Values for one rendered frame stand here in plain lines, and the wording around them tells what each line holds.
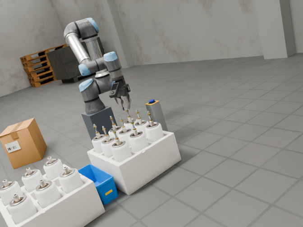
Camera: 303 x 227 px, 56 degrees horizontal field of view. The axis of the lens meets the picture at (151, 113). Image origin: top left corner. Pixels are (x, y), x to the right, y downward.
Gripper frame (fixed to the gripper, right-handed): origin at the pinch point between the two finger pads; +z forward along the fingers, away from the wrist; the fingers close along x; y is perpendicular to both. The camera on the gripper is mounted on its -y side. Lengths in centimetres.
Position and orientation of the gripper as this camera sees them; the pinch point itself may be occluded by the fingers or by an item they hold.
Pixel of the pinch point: (125, 108)
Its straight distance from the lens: 180.2
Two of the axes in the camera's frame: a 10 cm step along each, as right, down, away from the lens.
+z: 2.8, 9.1, 3.0
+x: -9.1, 1.5, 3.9
